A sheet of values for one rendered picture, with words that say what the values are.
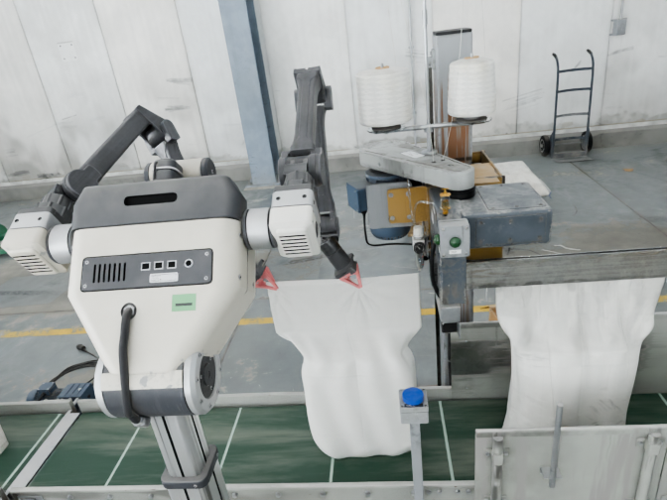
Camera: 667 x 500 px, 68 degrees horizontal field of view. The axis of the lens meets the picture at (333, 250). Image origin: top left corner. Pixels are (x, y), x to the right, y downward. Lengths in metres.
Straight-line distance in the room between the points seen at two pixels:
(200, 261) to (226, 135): 5.83
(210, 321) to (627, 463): 1.26
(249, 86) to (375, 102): 4.71
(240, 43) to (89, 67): 2.16
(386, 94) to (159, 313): 0.88
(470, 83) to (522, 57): 5.12
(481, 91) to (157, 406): 1.17
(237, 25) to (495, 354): 4.91
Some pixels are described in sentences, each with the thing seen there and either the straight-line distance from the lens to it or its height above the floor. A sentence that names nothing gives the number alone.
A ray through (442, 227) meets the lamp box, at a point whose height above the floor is 1.33.
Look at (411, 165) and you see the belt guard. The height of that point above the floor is 1.41.
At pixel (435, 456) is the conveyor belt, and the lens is 1.95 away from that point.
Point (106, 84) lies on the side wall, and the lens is 7.29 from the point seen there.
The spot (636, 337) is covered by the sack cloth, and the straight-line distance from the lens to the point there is 1.84.
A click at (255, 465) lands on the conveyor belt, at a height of 0.38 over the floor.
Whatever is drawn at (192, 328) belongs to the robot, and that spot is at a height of 1.32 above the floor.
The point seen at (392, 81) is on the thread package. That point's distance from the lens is 1.50.
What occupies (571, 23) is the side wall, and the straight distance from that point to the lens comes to 6.77.
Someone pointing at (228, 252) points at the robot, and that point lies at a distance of 1.03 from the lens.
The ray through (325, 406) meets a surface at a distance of 1.78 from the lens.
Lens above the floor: 1.84
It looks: 25 degrees down
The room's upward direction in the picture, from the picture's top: 7 degrees counter-clockwise
